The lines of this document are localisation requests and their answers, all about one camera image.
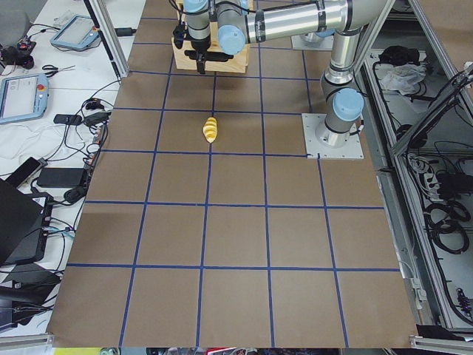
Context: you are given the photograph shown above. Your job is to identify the blue teach pendant far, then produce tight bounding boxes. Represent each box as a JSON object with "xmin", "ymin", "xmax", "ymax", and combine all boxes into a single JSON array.
[{"xmin": 50, "ymin": 15, "xmax": 99, "ymax": 52}]

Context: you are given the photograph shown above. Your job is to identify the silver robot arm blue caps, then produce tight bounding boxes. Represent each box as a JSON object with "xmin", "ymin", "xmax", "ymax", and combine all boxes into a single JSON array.
[{"xmin": 170, "ymin": 0, "xmax": 392, "ymax": 148}]

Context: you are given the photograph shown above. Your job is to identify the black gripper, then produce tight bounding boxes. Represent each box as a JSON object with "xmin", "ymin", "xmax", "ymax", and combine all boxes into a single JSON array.
[{"xmin": 191, "ymin": 38, "xmax": 234, "ymax": 75}]

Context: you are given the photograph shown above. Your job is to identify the yellow croissant toy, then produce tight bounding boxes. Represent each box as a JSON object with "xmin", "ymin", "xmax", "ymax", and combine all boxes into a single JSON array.
[{"xmin": 203, "ymin": 117, "xmax": 218, "ymax": 143}]

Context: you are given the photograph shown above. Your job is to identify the black power adapter brick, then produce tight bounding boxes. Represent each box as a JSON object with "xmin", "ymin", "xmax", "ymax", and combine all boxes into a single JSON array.
[{"xmin": 37, "ymin": 168, "xmax": 86, "ymax": 188}]

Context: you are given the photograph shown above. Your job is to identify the black scissors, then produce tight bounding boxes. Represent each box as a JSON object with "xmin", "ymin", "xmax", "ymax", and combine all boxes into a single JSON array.
[{"xmin": 41, "ymin": 64, "xmax": 75, "ymax": 78}]

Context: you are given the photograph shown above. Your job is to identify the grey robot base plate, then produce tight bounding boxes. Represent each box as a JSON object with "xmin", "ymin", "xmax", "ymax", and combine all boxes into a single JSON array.
[{"xmin": 302, "ymin": 113, "xmax": 364, "ymax": 160}]

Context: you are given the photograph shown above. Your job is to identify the black small remote device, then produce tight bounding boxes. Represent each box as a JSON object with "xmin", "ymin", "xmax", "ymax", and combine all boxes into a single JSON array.
[{"xmin": 53, "ymin": 114, "xmax": 83, "ymax": 126}]

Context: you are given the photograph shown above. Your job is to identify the blue teach pendant near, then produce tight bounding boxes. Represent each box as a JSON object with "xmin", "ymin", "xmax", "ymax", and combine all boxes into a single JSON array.
[{"xmin": 1, "ymin": 73, "xmax": 49, "ymax": 124}]

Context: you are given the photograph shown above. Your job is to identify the wooden drawer cabinet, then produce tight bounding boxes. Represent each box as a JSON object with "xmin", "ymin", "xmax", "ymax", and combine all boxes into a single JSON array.
[{"xmin": 169, "ymin": 1, "xmax": 253, "ymax": 73}]

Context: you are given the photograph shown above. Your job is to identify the blue teach pendant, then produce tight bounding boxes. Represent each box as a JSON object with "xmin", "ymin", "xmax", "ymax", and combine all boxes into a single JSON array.
[
  {"xmin": 1, "ymin": 73, "xmax": 49, "ymax": 124},
  {"xmin": 50, "ymin": 15, "xmax": 99, "ymax": 52}
]

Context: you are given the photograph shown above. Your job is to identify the black laptop computer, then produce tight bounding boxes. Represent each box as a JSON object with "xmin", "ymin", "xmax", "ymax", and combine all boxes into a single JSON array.
[{"xmin": 1, "ymin": 180, "xmax": 52, "ymax": 266}]

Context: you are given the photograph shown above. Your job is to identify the aluminium frame post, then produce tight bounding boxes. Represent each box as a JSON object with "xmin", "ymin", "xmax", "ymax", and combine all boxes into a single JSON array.
[{"xmin": 84, "ymin": 0, "xmax": 129, "ymax": 80}]

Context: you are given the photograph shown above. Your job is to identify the white crumpled cloth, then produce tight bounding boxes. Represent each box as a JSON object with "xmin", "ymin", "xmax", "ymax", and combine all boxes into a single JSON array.
[{"xmin": 380, "ymin": 64, "xmax": 426, "ymax": 95}]

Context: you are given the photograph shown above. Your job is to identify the black power strip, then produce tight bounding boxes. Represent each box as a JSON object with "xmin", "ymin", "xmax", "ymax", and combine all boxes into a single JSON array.
[{"xmin": 84, "ymin": 121, "xmax": 109, "ymax": 188}]

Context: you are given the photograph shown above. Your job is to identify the black coiled cables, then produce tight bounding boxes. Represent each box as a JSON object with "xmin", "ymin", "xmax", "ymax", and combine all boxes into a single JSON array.
[{"xmin": 423, "ymin": 205, "xmax": 470, "ymax": 256}]

